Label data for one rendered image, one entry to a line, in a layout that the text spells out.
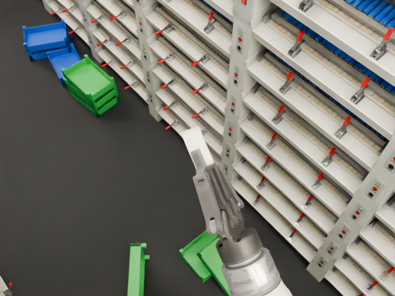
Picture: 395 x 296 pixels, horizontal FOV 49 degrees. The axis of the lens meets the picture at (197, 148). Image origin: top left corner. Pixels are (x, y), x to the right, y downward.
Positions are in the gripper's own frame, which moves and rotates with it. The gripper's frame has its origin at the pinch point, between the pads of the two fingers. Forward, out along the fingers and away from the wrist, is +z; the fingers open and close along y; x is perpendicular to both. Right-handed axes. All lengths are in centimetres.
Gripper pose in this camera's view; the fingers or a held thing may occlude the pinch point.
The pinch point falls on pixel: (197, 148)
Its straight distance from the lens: 74.4
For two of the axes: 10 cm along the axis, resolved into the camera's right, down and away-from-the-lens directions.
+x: -8.4, 3.3, 4.3
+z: -3.9, -9.2, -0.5
